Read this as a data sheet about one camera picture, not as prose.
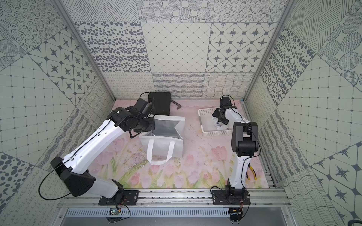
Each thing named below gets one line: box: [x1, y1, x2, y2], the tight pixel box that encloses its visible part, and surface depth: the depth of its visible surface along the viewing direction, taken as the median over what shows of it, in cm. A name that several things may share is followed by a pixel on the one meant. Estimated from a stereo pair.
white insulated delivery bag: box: [138, 114, 186, 166], surface depth 73 cm
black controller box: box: [228, 207, 243, 225], surface depth 73 cm
